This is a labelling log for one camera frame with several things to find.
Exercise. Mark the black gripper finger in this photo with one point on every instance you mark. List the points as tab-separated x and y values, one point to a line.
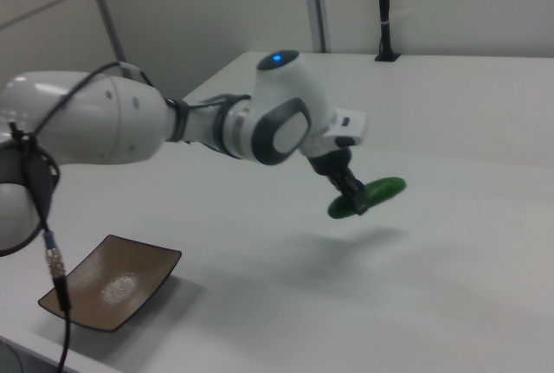
359	197

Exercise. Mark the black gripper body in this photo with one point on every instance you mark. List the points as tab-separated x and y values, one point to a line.
333	165

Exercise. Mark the green cucumber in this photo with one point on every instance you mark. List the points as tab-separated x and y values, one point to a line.
383	189

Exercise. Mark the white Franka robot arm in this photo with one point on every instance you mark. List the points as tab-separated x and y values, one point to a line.
86	122

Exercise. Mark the brown square ceramic plate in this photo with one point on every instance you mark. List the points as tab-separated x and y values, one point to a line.
112	282

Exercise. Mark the black table grommet base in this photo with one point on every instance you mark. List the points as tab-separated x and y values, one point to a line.
386	58

